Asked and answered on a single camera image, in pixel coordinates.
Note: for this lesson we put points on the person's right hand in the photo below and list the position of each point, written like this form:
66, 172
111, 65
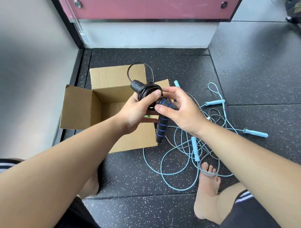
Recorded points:
188, 112

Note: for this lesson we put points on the person's left hand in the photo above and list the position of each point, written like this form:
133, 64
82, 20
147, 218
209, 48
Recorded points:
132, 115

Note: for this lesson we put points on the person's right thumb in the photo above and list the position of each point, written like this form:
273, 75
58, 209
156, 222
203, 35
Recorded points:
163, 110

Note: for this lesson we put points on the person's left thumb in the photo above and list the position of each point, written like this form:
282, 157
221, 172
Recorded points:
152, 96

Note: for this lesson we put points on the person's right forearm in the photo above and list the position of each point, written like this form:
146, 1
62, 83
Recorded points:
254, 169

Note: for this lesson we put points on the person's left forearm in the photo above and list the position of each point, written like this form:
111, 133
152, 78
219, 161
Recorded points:
58, 169

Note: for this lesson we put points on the brown cardboard box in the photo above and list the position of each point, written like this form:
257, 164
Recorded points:
80, 108

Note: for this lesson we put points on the pink cabinet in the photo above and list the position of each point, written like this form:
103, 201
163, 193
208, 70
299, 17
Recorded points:
150, 9

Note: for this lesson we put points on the person's right leg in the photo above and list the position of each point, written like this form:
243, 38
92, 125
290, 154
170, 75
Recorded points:
207, 195

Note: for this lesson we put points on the person's leg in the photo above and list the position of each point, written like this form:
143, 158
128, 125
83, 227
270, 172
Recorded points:
90, 185
207, 195

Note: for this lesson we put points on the person's left leg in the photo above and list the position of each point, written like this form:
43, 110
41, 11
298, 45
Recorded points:
90, 185

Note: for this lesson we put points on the black striped shorts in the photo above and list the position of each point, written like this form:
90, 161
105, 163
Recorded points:
249, 211

